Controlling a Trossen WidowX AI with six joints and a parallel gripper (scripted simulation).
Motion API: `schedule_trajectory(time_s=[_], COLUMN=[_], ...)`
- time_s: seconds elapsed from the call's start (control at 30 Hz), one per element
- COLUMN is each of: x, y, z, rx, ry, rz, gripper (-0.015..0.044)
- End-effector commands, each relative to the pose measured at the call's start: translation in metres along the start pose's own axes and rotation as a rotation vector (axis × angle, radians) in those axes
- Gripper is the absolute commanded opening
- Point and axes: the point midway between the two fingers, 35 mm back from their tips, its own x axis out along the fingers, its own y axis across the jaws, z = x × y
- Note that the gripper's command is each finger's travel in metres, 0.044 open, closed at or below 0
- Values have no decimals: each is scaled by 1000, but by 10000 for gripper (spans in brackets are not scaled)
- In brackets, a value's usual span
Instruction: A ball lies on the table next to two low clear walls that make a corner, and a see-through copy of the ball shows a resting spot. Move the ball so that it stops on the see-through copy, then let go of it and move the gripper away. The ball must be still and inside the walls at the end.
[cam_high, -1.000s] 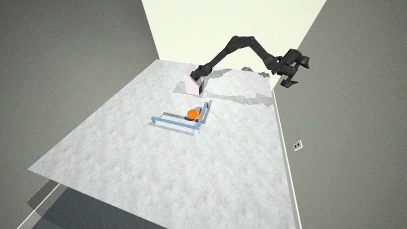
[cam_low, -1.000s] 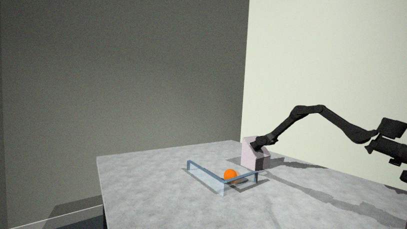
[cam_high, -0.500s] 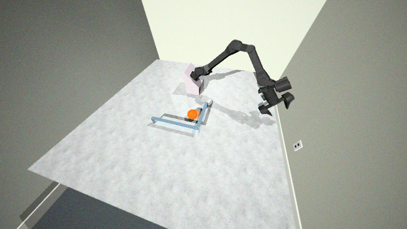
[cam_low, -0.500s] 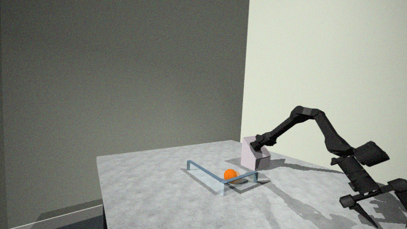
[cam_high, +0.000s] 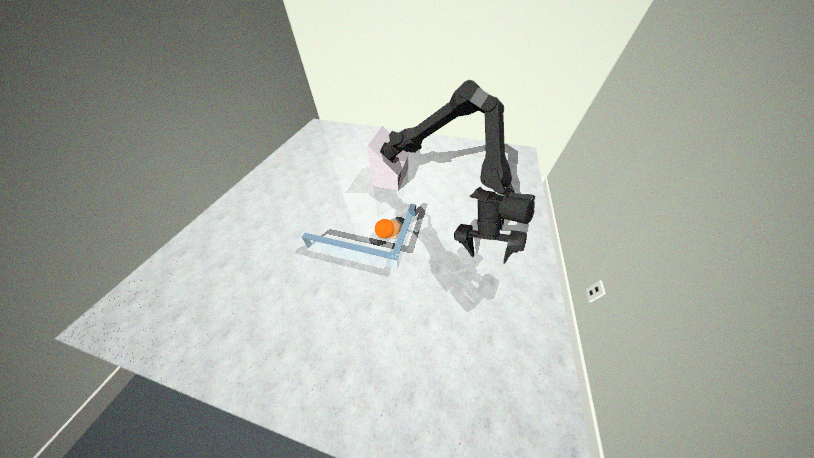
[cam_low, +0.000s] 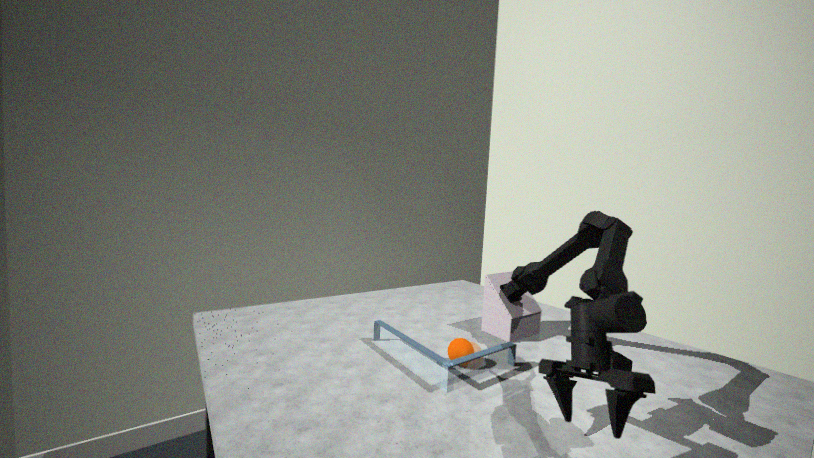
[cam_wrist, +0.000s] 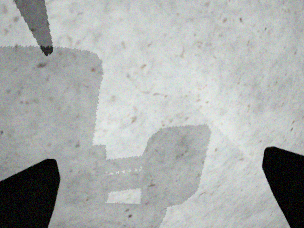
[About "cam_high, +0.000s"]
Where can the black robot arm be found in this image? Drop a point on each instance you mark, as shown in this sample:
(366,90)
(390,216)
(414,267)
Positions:
(468,98)

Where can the low clear l-shaped glass wall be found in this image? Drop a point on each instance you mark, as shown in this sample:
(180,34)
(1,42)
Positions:
(360,255)

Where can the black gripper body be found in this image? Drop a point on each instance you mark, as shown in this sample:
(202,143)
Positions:
(490,229)

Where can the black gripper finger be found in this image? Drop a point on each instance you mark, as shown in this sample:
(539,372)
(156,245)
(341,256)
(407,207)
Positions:
(469,246)
(508,253)

